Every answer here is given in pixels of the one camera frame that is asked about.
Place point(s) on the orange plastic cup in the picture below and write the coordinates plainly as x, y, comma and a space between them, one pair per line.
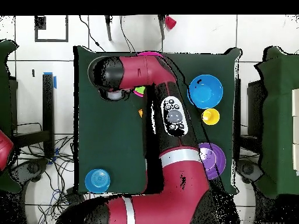
140, 113

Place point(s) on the green plastic bowl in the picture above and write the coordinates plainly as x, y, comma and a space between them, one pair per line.
140, 89

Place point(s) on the pink plastic bowl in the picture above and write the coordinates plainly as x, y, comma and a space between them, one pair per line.
149, 54

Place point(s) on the light blue plastic cup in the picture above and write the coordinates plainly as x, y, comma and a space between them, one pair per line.
97, 181

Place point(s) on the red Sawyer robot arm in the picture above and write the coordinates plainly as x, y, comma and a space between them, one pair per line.
177, 186

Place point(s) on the dark green table cloth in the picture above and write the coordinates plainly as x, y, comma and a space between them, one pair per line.
105, 140

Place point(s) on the yellow plastic cup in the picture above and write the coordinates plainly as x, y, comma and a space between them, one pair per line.
210, 116

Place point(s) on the light blue plastic bowl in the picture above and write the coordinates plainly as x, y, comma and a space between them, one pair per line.
205, 93

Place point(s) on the purple plastic bowl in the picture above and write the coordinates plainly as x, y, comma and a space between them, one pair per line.
218, 158

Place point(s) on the grey tripod leg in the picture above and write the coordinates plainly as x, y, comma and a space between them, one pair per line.
108, 28
161, 25

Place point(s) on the blue tape strip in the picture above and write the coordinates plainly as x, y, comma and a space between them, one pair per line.
55, 82

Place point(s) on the red plastic cup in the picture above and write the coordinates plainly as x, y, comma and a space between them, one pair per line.
170, 22

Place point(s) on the black power strip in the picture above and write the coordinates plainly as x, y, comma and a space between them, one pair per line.
74, 197

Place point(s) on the black office chair base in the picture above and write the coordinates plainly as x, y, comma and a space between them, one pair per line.
247, 169
32, 168

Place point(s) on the green cloth side table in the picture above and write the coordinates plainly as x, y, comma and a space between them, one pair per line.
278, 116
4, 93

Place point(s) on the red robot shell piece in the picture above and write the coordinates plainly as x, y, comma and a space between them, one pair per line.
5, 151

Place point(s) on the black table frame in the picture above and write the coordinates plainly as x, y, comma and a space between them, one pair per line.
48, 105

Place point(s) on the black square floor frame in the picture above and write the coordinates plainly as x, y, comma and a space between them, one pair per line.
40, 23

